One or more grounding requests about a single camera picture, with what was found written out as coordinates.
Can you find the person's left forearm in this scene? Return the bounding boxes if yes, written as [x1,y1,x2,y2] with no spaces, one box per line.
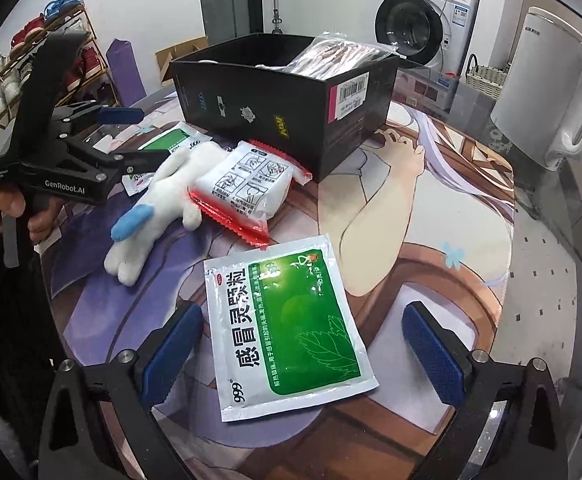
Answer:
[0,180,57,371]

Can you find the green white medicine sachet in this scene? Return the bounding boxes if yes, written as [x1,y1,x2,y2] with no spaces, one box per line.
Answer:
[124,121,212,197]
[203,233,379,409]

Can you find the wicker basket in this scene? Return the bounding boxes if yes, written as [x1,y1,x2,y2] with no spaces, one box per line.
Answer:
[466,54,509,98]

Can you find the brown cardboard box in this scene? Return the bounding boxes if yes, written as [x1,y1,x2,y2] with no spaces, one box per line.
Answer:
[155,40,207,86]

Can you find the printed table mat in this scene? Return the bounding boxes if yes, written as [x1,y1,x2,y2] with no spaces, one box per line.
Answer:
[36,67,519,480]

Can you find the group of assorted shoes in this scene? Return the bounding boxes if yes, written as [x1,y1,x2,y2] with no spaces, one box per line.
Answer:
[0,0,109,118]

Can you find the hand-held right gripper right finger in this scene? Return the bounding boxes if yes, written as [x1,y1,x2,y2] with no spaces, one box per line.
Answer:
[402,301,569,480]

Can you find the white washing machine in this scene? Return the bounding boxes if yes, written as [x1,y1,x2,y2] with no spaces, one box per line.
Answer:
[373,0,482,73]

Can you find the clear bag of striped cloths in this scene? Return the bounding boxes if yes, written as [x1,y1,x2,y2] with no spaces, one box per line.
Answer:
[256,32,397,81]

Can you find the black cardboard box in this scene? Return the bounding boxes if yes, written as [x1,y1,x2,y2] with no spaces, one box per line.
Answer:
[169,34,401,183]

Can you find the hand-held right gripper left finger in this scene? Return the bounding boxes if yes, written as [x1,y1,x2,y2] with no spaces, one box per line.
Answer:
[41,300,204,480]

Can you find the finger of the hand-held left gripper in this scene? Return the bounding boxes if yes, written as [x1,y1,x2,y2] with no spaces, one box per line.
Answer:
[54,101,144,129]
[66,137,170,179]

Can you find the person's left hand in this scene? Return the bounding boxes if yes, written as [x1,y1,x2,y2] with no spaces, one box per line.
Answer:
[0,182,67,247]

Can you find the white electric kettle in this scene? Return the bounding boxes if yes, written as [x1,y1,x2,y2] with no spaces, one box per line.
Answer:
[490,6,582,172]

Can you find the white plush toy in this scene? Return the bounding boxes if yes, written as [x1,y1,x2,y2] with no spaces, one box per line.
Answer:
[104,140,234,287]

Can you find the white kitchen cabinet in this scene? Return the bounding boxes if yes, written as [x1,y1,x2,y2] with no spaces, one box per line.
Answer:
[276,0,378,37]

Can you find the wooden shoe rack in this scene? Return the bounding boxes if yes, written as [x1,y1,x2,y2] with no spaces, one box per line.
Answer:
[0,2,122,128]

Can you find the red white packet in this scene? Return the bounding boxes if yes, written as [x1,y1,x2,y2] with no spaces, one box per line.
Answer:
[187,139,313,247]

